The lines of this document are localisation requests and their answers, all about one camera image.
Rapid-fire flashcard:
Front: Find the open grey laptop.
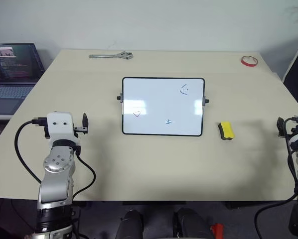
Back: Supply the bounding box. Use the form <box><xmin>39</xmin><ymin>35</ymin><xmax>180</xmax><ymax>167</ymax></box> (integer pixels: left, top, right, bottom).
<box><xmin>0</xmin><ymin>42</ymin><xmax>46</xmax><ymax>117</ymax></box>

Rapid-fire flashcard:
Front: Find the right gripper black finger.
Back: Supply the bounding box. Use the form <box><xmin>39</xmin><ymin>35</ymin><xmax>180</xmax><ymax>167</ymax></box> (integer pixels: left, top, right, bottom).
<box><xmin>276</xmin><ymin>116</ymin><xmax>286</xmax><ymax>138</ymax></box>

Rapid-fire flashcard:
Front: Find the red tape roll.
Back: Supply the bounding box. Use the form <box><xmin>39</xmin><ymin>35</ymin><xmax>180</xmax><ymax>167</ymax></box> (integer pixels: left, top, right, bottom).
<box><xmin>240</xmin><ymin>55</ymin><xmax>259</xmax><ymax>68</ymax></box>

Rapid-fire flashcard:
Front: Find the yellow and black eraser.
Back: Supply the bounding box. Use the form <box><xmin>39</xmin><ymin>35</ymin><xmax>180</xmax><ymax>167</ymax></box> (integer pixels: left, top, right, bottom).
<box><xmin>217</xmin><ymin>121</ymin><xmax>236</xmax><ymax>141</ymax></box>

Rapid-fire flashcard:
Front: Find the small red object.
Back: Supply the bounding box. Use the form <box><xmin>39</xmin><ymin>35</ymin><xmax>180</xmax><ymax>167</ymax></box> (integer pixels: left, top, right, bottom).
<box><xmin>210</xmin><ymin>223</ymin><xmax>225</xmax><ymax>239</ymax></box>

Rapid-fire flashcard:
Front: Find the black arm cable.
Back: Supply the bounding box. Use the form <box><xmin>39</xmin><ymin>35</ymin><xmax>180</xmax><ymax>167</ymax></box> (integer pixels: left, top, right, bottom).
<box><xmin>14</xmin><ymin>116</ymin><xmax>97</xmax><ymax>200</ymax></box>
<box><xmin>254</xmin><ymin>117</ymin><xmax>298</xmax><ymax>239</ymax></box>

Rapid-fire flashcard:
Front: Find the dark rounded shape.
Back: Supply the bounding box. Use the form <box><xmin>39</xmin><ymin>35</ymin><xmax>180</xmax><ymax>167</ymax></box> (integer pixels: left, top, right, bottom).
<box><xmin>115</xmin><ymin>209</ymin><xmax>144</xmax><ymax>239</ymax></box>
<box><xmin>172</xmin><ymin>207</ymin><xmax>213</xmax><ymax>239</ymax></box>

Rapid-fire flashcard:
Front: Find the silver adjustable wrench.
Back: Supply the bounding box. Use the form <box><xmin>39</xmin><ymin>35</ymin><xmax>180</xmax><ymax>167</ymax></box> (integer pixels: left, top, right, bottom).
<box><xmin>88</xmin><ymin>50</ymin><xmax>134</xmax><ymax>61</ymax></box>

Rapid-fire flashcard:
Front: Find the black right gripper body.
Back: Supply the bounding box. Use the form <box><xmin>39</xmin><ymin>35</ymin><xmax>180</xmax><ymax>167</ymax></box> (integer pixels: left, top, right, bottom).
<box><xmin>283</xmin><ymin>117</ymin><xmax>298</xmax><ymax>137</ymax></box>

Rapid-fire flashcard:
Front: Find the black and white panel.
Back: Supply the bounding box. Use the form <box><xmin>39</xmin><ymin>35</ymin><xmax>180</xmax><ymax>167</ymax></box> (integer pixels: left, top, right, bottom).
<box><xmin>282</xmin><ymin>34</ymin><xmax>298</xmax><ymax>106</ymax></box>

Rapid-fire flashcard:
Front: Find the small black-framed whiteboard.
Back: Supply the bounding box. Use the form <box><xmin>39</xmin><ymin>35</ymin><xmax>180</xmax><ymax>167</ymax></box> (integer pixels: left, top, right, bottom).
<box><xmin>116</xmin><ymin>77</ymin><xmax>210</xmax><ymax>137</ymax></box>

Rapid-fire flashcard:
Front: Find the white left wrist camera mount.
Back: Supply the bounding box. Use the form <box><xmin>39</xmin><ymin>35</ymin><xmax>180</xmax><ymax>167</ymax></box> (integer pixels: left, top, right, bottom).
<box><xmin>46</xmin><ymin>112</ymin><xmax>79</xmax><ymax>146</ymax></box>

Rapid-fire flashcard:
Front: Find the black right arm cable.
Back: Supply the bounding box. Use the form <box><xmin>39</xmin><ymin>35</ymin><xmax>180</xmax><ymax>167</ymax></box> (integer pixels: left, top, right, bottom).
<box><xmin>254</xmin><ymin>117</ymin><xmax>298</xmax><ymax>239</ymax></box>

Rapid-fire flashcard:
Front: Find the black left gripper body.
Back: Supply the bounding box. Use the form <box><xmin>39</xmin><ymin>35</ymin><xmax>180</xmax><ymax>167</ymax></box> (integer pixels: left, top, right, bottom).
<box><xmin>43</xmin><ymin>123</ymin><xmax>89</xmax><ymax>139</ymax></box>

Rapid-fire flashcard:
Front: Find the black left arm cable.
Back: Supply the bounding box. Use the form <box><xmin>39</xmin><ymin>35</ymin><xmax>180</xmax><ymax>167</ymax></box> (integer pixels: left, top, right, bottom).
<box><xmin>14</xmin><ymin>116</ymin><xmax>97</xmax><ymax>200</ymax></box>

